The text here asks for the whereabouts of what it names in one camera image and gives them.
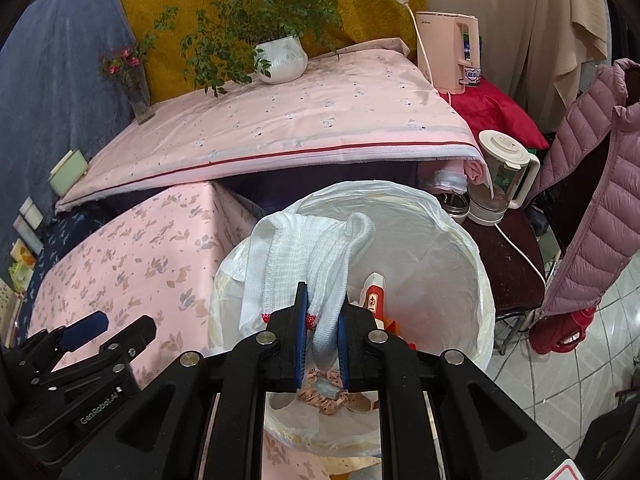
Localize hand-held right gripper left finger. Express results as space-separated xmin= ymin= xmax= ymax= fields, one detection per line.
xmin=60 ymin=281 xmax=308 ymax=480

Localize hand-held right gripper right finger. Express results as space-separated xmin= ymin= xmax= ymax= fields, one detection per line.
xmin=338 ymin=302 xmax=573 ymax=480

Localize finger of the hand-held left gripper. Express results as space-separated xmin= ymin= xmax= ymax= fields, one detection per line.
xmin=4 ymin=311 xmax=110 ymax=378
xmin=30 ymin=316 xmax=157 ymax=402

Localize white towel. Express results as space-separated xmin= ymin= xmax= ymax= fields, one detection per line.
xmin=239 ymin=211 xmax=376 ymax=376

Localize white bag lined trash bin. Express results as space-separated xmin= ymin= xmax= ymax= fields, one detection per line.
xmin=207 ymin=179 xmax=497 ymax=461

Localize pink hair scrunchie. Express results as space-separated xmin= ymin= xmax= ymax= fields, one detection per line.
xmin=297 ymin=370 xmax=371 ymax=416

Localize orange crumpled wrapper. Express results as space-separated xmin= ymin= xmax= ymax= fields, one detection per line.
xmin=384 ymin=319 xmax=417 ymax=353

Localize white red bottle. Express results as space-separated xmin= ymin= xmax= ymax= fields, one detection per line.
xmin=361 ymin=272 xmax=401 ymax=333

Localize pink leaf print cloth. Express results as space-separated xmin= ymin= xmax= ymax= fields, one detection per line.
xmin=22 ymin=180 xmax=381 ymax=480

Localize navy floral cloth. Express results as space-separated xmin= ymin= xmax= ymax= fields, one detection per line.
xmin=20 ymin=210 xmax=76 ymax=311

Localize colourful small box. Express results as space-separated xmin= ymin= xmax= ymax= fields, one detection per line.
xmin=7 ymin=240 xmax=36 ymax=291

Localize small white box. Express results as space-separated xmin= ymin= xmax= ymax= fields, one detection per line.
xmin=17 ymin=197 xmax=45 ymax=233

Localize pale green box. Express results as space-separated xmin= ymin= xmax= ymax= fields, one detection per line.
xmin=48 ymin=149 xmax=90 ymax=196

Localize dark brown chair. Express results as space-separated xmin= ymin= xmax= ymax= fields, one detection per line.
xmin=470 ymin=205 xmax=548 ymax=356

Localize pink steel cup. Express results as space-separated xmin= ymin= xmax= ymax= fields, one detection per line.
xmin=440 ymin=192 xmax=472 ymax=223

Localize white folded cloth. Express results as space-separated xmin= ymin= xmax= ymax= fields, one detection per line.
xmin=432 ymin=169 xmax=468 ymax=193

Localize red thermos jug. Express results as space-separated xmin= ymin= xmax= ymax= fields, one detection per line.
xmin=529 ymin=305 xmax=598 ymax=356

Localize pink tablecloth with red stripe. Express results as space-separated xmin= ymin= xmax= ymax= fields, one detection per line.
xmin=55 ymin=37 xmax=496 ymax=213

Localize glass vase with red flowers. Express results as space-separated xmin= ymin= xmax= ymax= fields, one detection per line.
xmin=100 ymin=47 xmax=156 ymax=126

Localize blue backdrop cloth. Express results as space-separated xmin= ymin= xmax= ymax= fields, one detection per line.
xmin=0 ymin=0 xmax=138 ymax=281

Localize glass kettle with white lid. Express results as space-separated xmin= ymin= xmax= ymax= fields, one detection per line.
xmin=467 ymin=130 xmax=542 ymax=226

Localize dark object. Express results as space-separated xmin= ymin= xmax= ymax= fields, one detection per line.
xmin=585 ymin=390 xmax=640 ymax=480

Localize red cushion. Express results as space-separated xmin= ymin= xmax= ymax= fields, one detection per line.
xmin=440 ymin=80 xmax=551 ymax=151

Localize pink puffer vest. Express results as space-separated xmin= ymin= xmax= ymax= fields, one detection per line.
xmin=530 ymin=58 xmax=640 ymax=318

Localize green plant in white pot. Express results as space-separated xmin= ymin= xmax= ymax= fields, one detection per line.
xmin=145 ymin=0 xmax=371 ymax=98

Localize green tin can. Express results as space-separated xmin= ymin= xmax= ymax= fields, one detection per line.
xmin=462 ymin=30 xmax=483 ymax=88

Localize pink electric kettle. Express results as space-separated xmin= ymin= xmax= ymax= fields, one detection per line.
xmin=415 ymin=10 xmax=482 ymax=92

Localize beige curtain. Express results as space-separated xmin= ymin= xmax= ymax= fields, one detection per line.
xmin=422 ymin=0 xmax=613 ymax=128

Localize black hanging clothes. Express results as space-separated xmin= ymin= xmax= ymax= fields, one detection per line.
xmin=605 ymin=0 xmax=640 ymax=66

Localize white kettle power cord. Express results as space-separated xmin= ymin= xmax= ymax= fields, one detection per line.
xmin=495 ymin=222 xmax=548 ymax=286

